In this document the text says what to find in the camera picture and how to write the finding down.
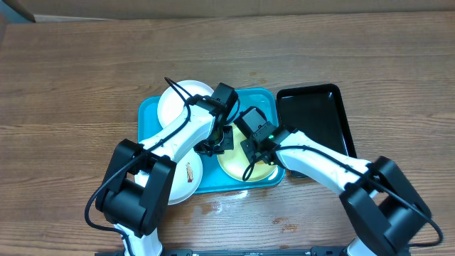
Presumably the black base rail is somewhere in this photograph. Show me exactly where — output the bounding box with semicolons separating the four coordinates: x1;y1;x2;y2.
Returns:
95;245;412;256

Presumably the yellow plate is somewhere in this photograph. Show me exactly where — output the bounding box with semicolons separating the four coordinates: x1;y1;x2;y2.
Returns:
217;123;277;183

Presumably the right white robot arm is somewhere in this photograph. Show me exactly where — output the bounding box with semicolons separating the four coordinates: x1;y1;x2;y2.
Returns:
239;122;431;255

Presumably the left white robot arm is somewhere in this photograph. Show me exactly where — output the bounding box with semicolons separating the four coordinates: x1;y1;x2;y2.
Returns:
86;93;238;255

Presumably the black water tray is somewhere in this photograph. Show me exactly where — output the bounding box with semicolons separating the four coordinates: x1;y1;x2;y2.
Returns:
277;84;357;158

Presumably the white plate front with stain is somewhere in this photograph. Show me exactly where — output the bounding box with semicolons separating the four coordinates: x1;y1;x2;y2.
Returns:
134;149;203;206

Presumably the white plate rear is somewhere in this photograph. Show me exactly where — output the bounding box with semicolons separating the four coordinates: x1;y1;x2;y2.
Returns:
157;80;214;128

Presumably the teal plastic tray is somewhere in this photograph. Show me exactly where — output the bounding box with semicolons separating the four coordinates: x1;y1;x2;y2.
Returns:
138;87;286;194

